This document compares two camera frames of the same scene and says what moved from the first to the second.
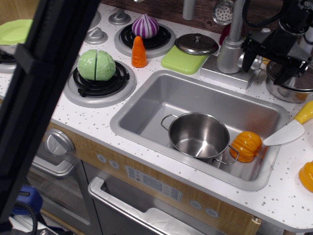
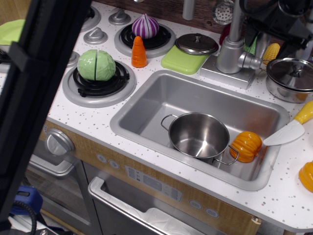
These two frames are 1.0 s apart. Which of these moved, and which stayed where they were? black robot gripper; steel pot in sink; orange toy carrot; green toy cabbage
Moved: black robot gripper
Stayed: green toy cabbage; orange toy carrot; steel pot in sink
